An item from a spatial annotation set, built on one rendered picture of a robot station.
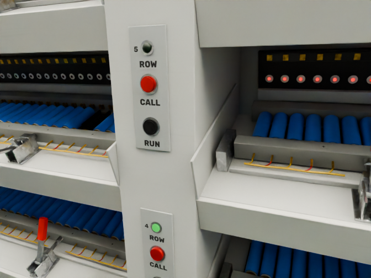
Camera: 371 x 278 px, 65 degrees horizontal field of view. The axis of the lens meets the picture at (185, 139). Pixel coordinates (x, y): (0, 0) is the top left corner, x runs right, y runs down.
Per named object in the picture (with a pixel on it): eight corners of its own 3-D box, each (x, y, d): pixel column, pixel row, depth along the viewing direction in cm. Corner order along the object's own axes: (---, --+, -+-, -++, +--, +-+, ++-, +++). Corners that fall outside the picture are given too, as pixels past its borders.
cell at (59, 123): (86, 115, 51) (61, 135, 46) (78, 115, 52) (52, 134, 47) (83, 106, 50) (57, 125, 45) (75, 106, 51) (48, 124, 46)
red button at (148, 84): (154, 92, 28) (154, 76, 28) (140, 92, 29) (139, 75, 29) (159, 91, 29) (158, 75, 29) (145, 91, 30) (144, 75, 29)
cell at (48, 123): (77, 115, 52) (51, 134, 47) (69, 114, 53) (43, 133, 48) (74, 105, 51) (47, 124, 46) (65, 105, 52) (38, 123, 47)
